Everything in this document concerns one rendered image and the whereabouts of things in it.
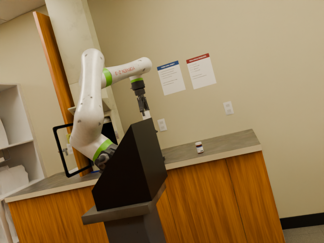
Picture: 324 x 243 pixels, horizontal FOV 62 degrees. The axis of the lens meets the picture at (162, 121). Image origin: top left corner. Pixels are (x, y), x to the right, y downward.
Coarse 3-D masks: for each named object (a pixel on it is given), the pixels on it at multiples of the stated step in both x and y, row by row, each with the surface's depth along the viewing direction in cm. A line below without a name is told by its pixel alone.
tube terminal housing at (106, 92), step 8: (72, 88) 226; (80, 88) 224; (104, 88) 218; (72, 96) 227; (104, 96) 219; (112, 96) 227; (112, 104) 223; (104, 112) 221; (112, 112) 219; (112, 120) 220; (120, 120) 230; (120, 128) 226; (120, 136) 222; (96, 168) 228
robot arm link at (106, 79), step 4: (104, 68) 160; (104, 72) 157; (108, 72) 159; (80, 76) 151; (104, 76) 156; (108, 76) 158; (80, 80) 151; (104, 80) 156; (108, 80) 159; (80, 84) 153; (104, 84) 158; (108, 84) 161
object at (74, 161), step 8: (64, 128) 208; (72, 128) 216; (64, 136) 206; (64, 144) 204; (64, 152) 202; (72, 152) 210; (80, 152) 218; (72, 160) 208; (80, 160) 216; (64, 168) 199; (72, 168) 206; (80, 168) 214
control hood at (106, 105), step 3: (102, 99) 208; (105, 99) 213; (102, 102) 210; (105, 102) 211; (108, 102) 217; (102, 105) 212; (105, 105) 212; (108, 105) 216; (69, 108) 215; (72, 108) 215; (75, 108) 215; (105, 108) 215; (108, 108) 215; (69, 111) 218; (72, 111) 218; (72, 114) 220
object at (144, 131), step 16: (128, 128) 112; (144, 128) 128; (128, 144) 113; (144, 144) 122; (112, 160) 115; (128, 160) 114; (144, 160) 117; (160, 160) 141; (112, 176) 116; (128, 176) 114; (144, 176) 113; (160, 176) 134; (96, 192) 118; (112, 192) 117; (128, 192) 115; (144, 192) 114; (96, 208) 119
